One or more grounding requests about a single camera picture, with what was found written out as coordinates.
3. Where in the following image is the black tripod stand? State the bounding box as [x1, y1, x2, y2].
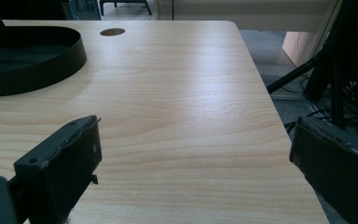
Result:
[266, 0, 358, 129]

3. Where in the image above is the black bench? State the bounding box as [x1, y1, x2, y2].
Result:
[98, 0, 153, 17]

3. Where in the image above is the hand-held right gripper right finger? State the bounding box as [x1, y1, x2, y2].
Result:
[289, 116, 358, 224]

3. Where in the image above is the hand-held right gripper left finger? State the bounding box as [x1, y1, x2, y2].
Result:
[13, 115, 103, 224]

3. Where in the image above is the bundle of black cables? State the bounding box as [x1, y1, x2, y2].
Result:
[282, 74, 358, 144]

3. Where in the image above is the black oval tray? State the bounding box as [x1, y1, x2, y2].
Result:
[0, 25, 88, 97]

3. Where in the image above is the light wooden cabinet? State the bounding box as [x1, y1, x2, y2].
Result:
[282, 31, 322, 68]

